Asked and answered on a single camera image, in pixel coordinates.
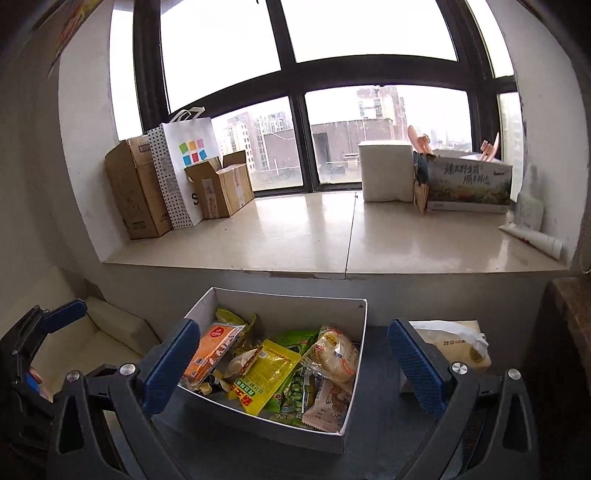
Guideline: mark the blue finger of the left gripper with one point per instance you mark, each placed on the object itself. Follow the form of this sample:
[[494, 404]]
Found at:
[[63, 316]]

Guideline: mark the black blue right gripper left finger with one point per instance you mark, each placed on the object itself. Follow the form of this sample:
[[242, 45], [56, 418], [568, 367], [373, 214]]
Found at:
[[81, 444]]

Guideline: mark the bread in clear wrapper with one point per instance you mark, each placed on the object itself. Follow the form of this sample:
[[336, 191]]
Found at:
[[333, 356]]

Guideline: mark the white plastic packet on sill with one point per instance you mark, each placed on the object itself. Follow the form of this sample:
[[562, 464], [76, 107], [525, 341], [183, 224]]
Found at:
[[530, 205]]

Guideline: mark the printed landscape gift box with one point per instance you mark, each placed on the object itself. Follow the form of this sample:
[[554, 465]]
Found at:
[[459, 184]]

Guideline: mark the tissue paper pack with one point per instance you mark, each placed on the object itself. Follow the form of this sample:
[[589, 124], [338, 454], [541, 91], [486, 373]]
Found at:
[[461, 341]]

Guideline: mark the orange cracker pack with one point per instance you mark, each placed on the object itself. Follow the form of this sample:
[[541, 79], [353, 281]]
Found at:
[[213, 345]]

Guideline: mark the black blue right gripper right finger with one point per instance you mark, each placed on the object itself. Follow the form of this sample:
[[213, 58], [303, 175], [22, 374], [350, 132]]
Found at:
[[485, 425]]

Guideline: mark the yellow snack bag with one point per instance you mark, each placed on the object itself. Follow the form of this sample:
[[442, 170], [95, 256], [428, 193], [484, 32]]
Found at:
[[254, 389]]

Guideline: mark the cream brown snack packet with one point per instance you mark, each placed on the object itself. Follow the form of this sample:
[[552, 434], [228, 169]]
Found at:
[[241, 364]]

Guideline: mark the open small cardboard box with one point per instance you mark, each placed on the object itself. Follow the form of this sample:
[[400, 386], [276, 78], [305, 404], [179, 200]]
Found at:
[[221, 184]]

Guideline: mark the white foam box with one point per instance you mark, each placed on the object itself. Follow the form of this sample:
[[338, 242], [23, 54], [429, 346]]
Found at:
[[387, 171]]

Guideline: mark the white cardboard storage box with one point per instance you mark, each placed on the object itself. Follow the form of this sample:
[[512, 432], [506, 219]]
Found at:
[[275, 314]]

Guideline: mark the rolled white paper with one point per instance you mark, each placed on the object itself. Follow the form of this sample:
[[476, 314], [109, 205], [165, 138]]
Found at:
[[547, 244]]

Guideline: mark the pale illustrated snack packet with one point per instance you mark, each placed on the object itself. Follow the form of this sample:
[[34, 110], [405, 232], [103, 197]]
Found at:
[[328, 413]]

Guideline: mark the cream sofa cushion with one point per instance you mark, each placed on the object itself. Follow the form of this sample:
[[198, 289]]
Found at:
[[105, 335]]

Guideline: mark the white dotted paper bag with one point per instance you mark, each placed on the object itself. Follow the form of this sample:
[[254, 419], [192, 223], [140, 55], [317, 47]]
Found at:
[[187, 139]]

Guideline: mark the dark yellow snack packet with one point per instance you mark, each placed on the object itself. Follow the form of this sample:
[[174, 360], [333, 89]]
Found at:
[[245, 339]]

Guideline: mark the tall brown cardboard box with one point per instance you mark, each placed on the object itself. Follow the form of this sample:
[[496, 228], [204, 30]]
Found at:
[[131, 173]]

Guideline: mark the light green snack bag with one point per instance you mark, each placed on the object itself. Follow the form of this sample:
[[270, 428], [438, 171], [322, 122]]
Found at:
[[298, 341]]

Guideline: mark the green pea snack bag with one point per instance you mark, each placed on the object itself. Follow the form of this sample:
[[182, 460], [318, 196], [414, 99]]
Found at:
[[295, 397]]

